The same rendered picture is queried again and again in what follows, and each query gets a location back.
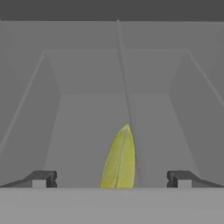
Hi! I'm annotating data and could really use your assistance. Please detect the grey fridge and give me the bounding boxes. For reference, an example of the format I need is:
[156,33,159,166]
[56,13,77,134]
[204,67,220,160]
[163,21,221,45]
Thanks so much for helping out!
[0,18,224,189]

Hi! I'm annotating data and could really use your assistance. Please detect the yellow lemon wedge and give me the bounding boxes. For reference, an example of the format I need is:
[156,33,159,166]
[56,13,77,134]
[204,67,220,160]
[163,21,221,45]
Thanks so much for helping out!
[100,122,137,189]

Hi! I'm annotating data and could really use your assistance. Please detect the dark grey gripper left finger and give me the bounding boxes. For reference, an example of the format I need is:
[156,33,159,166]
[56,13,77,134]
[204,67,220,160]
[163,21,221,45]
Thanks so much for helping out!
[0,170,58,189]

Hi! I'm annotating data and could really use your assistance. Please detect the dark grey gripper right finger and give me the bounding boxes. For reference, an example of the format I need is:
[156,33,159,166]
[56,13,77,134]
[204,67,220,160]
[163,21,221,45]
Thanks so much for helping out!
[166,170,224,189]

